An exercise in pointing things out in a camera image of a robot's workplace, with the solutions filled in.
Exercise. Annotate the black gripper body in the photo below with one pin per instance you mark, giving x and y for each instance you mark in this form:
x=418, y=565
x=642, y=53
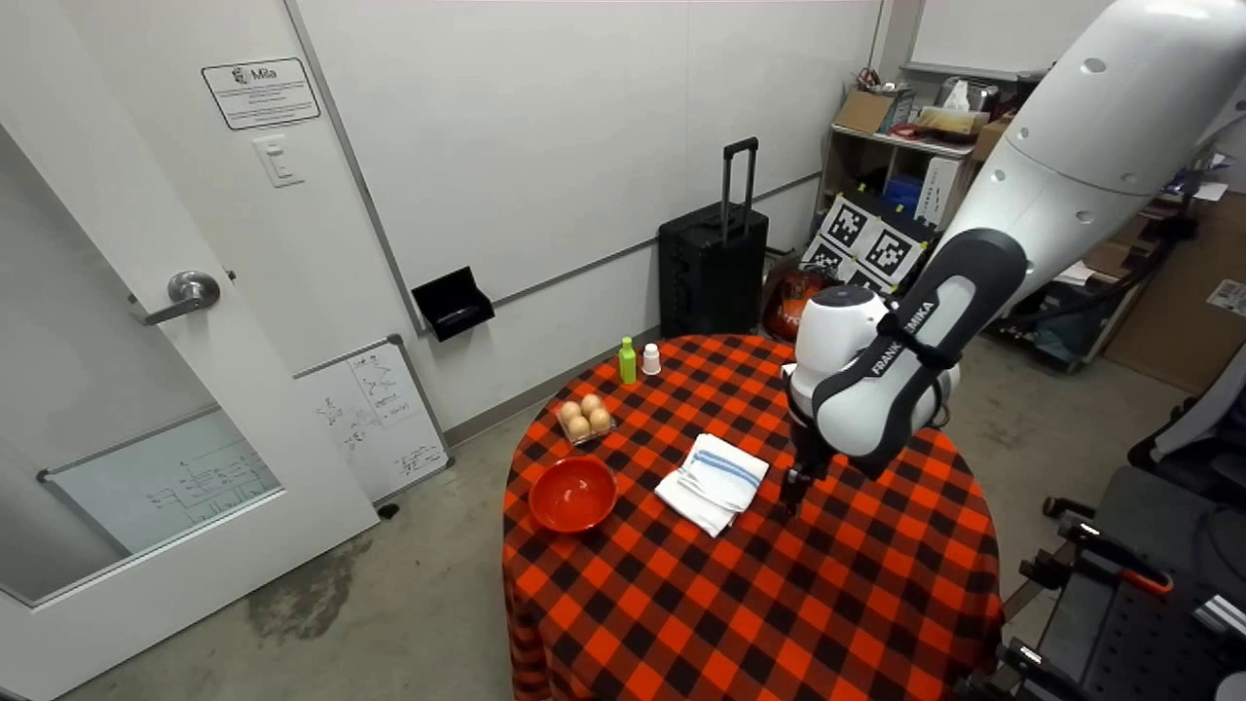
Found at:
x=808, y=450

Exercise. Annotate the white towel with blue stripes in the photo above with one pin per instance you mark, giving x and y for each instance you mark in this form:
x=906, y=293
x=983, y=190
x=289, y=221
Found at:
x=711, y=484

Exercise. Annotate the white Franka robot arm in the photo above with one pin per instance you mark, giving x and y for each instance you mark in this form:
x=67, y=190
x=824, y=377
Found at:
x=1038, y=168

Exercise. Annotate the red black plaid tablecloth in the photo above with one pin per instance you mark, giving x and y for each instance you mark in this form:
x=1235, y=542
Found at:
x=858, y=596

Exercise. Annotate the orange bag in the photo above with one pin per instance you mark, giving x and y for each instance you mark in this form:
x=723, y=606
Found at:
x=789, y=303

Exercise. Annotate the small white bottle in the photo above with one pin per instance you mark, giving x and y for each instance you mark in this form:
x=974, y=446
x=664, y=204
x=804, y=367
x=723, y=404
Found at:
x=652, y=364

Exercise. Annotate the black suitcase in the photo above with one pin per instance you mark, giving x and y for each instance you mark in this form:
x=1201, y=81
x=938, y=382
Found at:
x=711, y=280

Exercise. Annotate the beige egg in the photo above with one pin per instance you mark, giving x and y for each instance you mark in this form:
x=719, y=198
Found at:
x=602, y=423
x=571, y=410
x=578, y=429
x=589, y=404

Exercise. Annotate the green bottle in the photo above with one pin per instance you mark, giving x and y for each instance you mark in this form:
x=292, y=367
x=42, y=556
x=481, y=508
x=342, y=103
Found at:
x=628, y=364

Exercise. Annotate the black white marker board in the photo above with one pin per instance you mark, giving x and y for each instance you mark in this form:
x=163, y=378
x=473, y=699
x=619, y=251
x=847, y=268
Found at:
x=867, y=249

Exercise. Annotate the red bowl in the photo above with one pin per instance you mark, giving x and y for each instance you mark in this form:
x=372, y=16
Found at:
x=571, y=495

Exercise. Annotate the dark storage bin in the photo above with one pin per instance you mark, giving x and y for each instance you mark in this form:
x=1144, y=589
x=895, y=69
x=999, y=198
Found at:
x=1069, y=324

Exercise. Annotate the black orange clamp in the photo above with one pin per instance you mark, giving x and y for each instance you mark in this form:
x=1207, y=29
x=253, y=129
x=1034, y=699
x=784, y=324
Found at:
x=1038, y=667
x=1130, y=577

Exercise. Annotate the wooden shelf unit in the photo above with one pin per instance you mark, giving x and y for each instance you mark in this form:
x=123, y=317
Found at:
x=909, y=142

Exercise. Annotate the cardboard box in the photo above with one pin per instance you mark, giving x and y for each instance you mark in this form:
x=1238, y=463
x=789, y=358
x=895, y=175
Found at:
x=867, y=110

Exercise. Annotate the white plastic bag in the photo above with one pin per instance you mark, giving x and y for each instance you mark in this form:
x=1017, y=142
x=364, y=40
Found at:
x=955, y=103

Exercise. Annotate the black perforated robot table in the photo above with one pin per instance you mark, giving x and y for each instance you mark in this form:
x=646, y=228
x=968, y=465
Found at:
x=1168, y=647

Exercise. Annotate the large brown cardboard sheet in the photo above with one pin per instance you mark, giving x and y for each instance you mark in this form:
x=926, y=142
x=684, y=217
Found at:
x=1188, y=297

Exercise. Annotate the small leaning whiteboard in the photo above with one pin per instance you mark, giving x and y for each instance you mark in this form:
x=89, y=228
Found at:
x=376, y=423

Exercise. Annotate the white door sign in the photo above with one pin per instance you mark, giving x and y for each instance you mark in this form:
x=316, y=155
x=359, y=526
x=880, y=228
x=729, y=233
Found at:
x=263, y=90

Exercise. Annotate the white door with window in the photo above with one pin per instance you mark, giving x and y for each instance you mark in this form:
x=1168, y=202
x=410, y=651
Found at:
x=128, y=391

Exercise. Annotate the black wall box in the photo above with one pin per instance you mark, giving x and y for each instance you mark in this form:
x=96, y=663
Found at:
x=453, y=304

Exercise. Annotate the large wall whiteboard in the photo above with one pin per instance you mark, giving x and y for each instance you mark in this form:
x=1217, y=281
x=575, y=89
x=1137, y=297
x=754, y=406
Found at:
x=584, y=129
x=974, y=33

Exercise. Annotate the small white wall plate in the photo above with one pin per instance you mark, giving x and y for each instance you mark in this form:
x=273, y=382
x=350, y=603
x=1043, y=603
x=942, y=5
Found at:
x=279, y=163

